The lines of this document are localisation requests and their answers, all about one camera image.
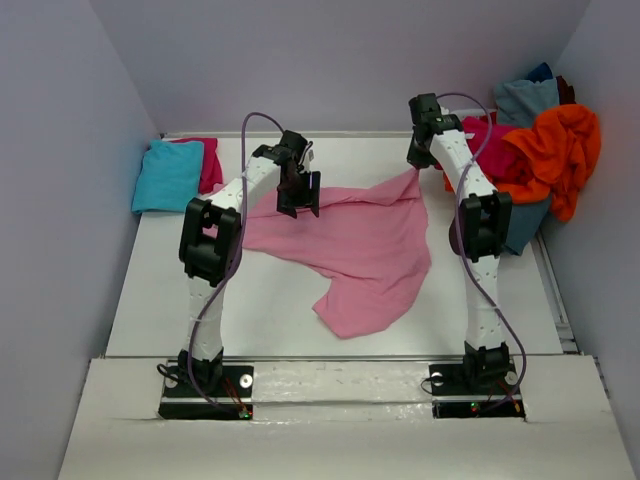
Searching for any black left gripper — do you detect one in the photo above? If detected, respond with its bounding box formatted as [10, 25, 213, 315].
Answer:
[277, 169, 321, 219]

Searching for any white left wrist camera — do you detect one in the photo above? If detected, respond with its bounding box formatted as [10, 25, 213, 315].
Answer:
[303, 143, 314, 161]

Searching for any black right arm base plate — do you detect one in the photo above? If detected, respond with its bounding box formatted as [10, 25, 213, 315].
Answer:
[420, 363, 526, 419]

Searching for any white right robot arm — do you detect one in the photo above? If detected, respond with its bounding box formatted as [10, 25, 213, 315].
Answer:
[407, 93, 512, 397]

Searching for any folded turquoise t-shirt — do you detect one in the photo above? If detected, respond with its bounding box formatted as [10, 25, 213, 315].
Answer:
[131, 140, 204, 214]

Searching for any folded magenta t-shirt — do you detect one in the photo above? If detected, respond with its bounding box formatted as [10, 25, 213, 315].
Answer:
[171, 137, 224, 194]

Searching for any white laundry basket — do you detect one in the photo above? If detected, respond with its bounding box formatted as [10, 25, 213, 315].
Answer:
[447, 108, 496, 120]

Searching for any grey-blue t-shirt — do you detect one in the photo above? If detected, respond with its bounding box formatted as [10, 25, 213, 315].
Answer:
[493, 78, 560, 128]

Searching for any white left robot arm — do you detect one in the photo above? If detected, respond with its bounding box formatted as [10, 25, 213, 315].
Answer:
[176, 130, 321, 397]

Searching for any crumpled orange t-shirt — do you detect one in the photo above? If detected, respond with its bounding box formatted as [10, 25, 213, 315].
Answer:
[478, 104, 601, 222]

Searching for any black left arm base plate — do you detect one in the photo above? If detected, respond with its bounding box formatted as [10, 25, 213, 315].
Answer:
[156, 361, 254, 421]

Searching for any crumpled magenta t-shirt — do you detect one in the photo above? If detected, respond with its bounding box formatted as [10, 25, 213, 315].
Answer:
[462, 117, 516, 183]

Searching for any maroon t-shirt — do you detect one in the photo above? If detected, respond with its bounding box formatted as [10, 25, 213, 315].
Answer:
[556, 76, 576, 105]

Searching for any light pink t-shirt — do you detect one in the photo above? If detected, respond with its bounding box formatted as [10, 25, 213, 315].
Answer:
[243, 171, 432, 339]

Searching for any dark blue t-shirt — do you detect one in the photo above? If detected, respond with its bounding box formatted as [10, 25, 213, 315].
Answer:
[525, 62, 554, 83]

